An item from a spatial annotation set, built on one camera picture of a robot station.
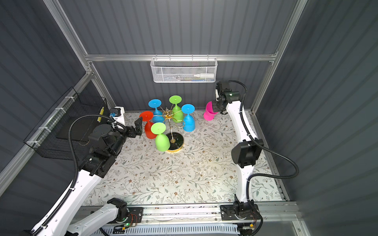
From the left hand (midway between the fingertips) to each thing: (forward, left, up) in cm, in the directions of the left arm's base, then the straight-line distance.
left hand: (131, 117), depth 67 cm
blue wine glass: (+12, -9, -13) cm, 20 cm away
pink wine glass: (+13, -39, -12) cm, 43 cm away
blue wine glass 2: (+10, -27, -17) cm, 33 cm away
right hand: (+17, -46, -11) cm, 50 cm away
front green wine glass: (-4, -12, -16) cm, 21 cm away
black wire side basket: (-6, +36, -6) cm, 37 cm away
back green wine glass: (+17, -20, -16) cm, 31 cm away
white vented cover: (-39, -14, -38) cm, 57 cm away
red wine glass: (+7, -5, -7) cm, 11 cm away
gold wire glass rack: (+10, -18, -34) cm, 39 cm away
